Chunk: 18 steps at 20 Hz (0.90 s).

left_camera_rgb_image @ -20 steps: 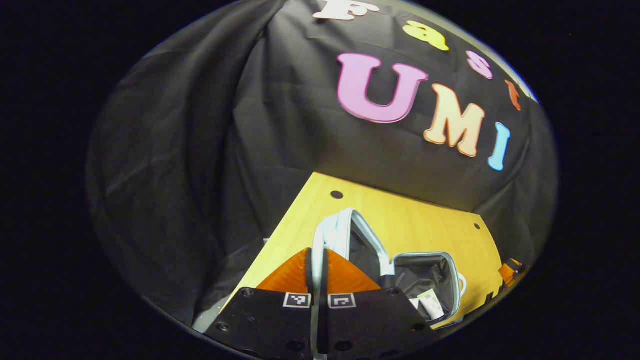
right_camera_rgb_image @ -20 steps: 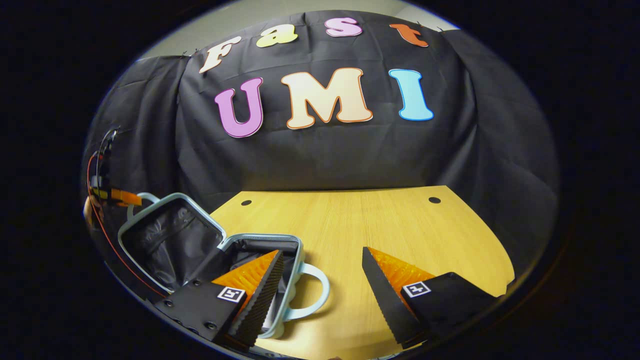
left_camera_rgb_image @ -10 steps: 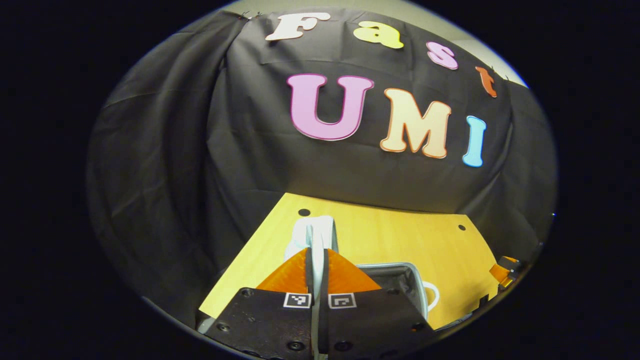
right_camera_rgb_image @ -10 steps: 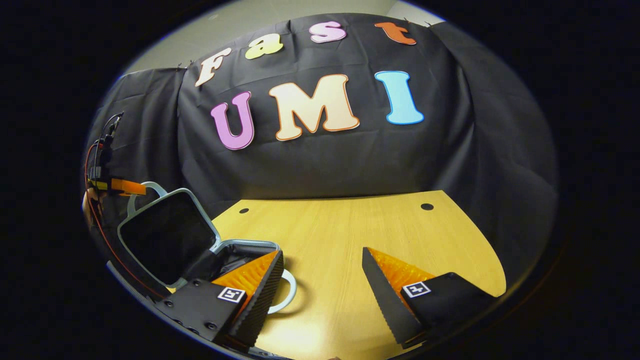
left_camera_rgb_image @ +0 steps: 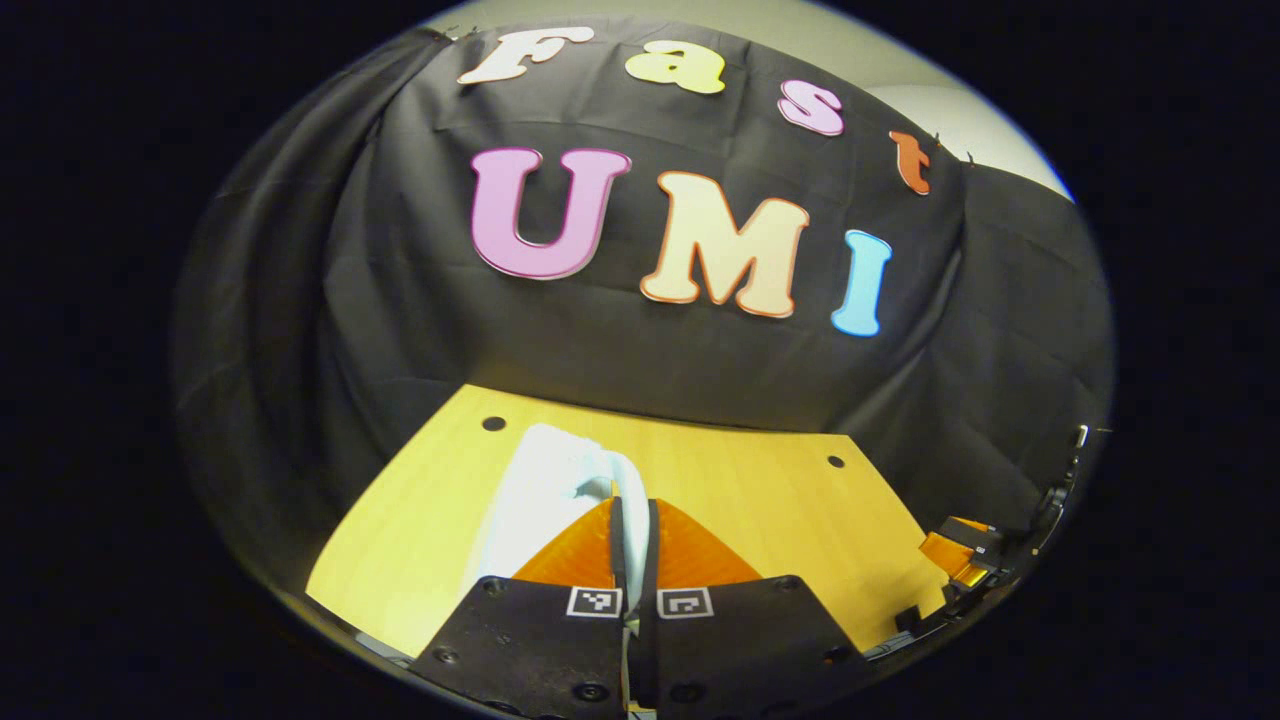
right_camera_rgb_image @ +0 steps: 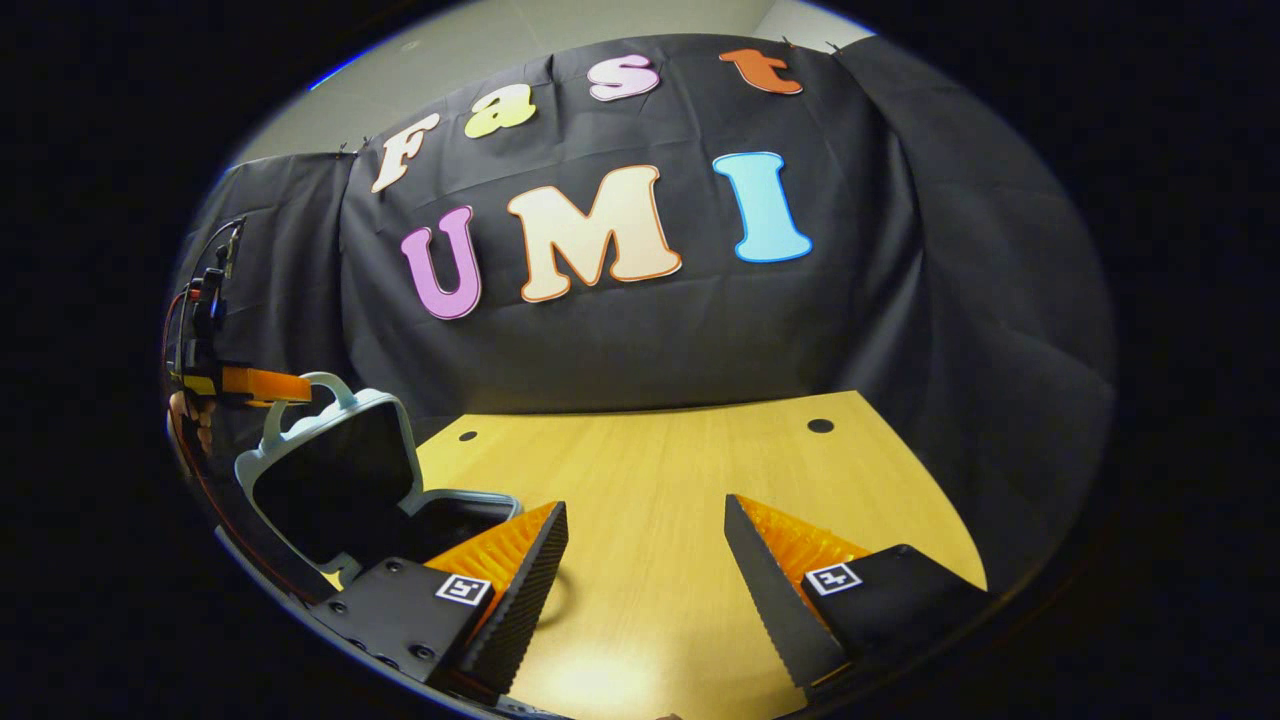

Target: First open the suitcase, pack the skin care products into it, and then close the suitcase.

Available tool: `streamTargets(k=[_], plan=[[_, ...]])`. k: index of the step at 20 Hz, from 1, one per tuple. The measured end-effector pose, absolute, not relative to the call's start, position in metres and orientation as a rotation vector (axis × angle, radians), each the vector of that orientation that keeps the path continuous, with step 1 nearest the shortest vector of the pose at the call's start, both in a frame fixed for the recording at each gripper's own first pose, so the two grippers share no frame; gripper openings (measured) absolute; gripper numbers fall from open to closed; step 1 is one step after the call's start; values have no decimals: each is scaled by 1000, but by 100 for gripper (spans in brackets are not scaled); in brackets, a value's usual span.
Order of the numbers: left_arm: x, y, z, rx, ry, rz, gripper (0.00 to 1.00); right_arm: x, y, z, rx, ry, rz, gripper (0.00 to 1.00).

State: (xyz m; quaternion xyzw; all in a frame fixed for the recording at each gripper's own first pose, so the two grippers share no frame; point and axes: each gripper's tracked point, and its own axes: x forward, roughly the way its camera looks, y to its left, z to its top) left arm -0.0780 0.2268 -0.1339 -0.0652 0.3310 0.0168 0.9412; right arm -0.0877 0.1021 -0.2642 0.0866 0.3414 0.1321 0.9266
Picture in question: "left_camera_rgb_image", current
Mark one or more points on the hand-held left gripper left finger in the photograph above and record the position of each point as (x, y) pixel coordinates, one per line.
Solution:
(530, 645)

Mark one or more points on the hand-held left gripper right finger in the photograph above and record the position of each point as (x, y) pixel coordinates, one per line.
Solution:
(740, 645)

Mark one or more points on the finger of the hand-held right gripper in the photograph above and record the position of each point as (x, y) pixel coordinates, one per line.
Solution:
(950, 558)
(975, 530)

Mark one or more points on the black backdrop cloth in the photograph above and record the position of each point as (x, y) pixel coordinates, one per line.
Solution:
(350, 300)

